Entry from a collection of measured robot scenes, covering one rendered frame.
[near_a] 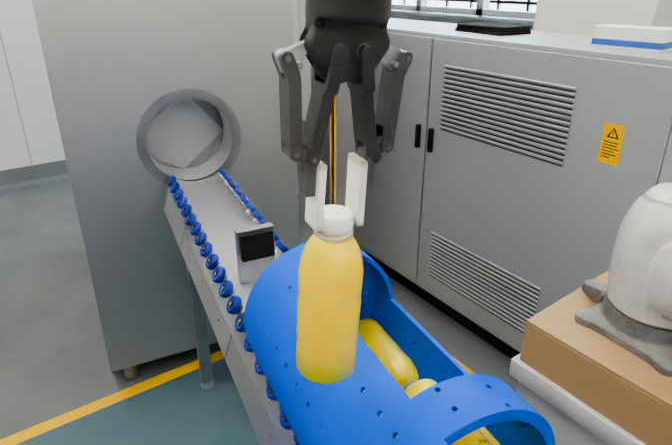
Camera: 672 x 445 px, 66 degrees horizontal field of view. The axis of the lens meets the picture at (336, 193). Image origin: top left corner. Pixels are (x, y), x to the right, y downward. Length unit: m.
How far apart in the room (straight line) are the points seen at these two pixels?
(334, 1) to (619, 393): 0.79
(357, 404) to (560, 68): 1.66
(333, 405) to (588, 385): 0.49
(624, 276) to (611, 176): 1.11
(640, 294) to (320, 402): 0.55
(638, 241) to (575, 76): 1.21
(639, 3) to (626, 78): 1.10
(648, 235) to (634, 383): 0.23
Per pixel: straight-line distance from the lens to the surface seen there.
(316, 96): 0.47
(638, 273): 0.97
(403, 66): 0.50
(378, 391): 0.68
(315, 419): 0.74
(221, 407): 2.42
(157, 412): 2.46
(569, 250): 2.24
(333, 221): 0.51
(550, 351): 1.05
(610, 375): 1.00
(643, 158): 2.01
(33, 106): 5.19
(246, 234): 1.34
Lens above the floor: 1.68
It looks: 23 degrees down
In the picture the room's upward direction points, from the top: straight up
